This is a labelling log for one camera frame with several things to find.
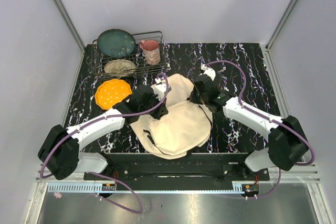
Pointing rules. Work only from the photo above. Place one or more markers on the dark green plate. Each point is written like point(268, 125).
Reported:
point(116, 43)

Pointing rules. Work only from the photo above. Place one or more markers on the cream canvas student bag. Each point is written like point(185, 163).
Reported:
point(186, 126)

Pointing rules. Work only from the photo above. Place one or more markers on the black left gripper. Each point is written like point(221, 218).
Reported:
point(161, 111)

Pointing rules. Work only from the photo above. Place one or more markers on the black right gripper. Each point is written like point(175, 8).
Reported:
point(193, 97)

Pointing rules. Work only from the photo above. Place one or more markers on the white cable duct strip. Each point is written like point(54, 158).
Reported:
point(147, 188)

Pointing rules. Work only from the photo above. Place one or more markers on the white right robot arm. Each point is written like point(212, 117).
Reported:
point(284, 149)

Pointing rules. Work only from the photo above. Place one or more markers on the wire dish rack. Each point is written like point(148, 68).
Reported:
point(99, 60)

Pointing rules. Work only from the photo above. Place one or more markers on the beige patterned plate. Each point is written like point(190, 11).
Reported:
point(120, 68)

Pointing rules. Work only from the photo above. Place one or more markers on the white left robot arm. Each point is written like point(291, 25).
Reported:
point(62, 151)

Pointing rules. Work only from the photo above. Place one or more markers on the pink patterned mug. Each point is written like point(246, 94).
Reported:
point(151, 50)

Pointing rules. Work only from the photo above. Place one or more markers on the orange dotted plate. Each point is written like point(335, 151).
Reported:
point(111, 92)

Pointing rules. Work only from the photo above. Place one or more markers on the aluminium frame rail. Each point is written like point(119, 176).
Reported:
point(68, 22)

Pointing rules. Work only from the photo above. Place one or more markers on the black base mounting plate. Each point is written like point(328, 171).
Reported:
point(194, 169)

